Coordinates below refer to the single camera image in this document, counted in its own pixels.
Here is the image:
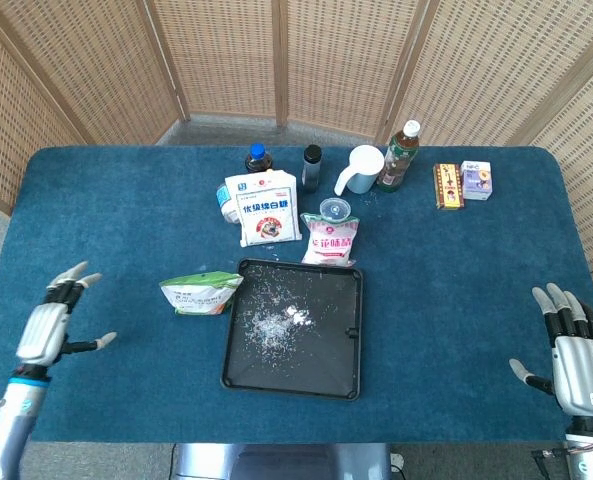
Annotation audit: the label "white sugar bag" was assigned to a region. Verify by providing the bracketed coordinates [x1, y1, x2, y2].
[224, 169, 303, 249]

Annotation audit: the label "white seasoning packet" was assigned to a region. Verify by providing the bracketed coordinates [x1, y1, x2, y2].
[299, 211, 361, 268]

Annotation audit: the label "tea bottle white cap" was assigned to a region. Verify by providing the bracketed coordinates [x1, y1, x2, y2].
[376, 119, 422, 194]

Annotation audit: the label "blue table cloth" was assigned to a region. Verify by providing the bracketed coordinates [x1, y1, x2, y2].
[0, 144, 593, 445]

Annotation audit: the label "scattered white rice grains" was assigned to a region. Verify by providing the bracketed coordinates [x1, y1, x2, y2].
[238, 263, 327, 357]

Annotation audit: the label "white jar blue label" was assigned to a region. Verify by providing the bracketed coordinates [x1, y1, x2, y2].
[215, 181, 242, 226]

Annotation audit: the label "black square plastic tray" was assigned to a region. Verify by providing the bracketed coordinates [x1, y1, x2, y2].
[220, 257, 366, 402]

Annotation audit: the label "red yellow carton box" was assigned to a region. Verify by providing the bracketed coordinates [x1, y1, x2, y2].
[432, 162, 467, 211]

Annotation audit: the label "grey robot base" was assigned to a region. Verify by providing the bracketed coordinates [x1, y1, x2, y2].
[169, 441, 393, 480]

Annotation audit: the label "white paper cup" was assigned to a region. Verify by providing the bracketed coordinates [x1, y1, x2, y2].
[333, 144, 386, 197]

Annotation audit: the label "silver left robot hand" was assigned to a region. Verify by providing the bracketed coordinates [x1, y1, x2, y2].
[15, 260, 119, 379]

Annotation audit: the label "dark sauce bottle blue cap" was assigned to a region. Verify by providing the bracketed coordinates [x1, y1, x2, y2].
[244, 143, 275, 176]

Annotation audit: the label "clear plastic lidded cup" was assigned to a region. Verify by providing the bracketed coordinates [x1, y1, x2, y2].
[318, 197, 354, 224]

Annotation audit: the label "green and white starch bag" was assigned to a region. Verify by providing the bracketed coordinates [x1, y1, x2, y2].
[158, 270, 245, 317]

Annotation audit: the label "purple white carton box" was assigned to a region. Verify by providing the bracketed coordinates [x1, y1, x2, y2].
[459, 159, 494, 202]

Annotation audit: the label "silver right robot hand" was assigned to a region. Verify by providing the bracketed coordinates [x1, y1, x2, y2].
[508, 282, 593, 420]

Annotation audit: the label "woven bamboo folding screen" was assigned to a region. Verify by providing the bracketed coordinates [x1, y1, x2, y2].
[0, 0, 593, 301]

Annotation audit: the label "slim black bottle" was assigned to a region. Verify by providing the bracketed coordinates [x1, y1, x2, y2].
[301, 144, 324, 194]

